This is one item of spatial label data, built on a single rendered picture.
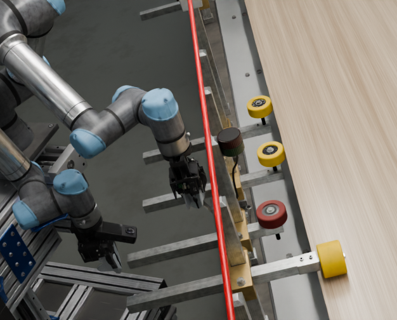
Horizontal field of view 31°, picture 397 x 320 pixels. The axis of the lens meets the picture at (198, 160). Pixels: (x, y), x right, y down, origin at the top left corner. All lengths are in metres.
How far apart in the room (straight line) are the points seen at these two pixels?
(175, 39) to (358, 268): 3.23
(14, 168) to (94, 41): 3.27
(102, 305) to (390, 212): 1.36
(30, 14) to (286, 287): 1.02
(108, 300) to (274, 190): 0.84
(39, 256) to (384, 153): 1.11
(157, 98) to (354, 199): 0.60
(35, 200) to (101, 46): 3.25
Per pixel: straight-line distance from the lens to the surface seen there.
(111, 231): 1.92
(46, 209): 1.83
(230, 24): 3.41
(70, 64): 4.95
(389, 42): 2.49
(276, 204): 1.93
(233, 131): 1.81
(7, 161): 1.88
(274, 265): 1.71
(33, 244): 2.34
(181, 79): 4.33
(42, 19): 1.88
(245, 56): 3.13
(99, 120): 1.67
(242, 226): 1.95
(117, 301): 2.84
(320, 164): 2.03
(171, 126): 1.64
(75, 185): 1.80
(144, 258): 1.99
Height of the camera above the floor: 2.21
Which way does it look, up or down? 37 degrees down
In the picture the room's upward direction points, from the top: 19 degrees counter-clockwise
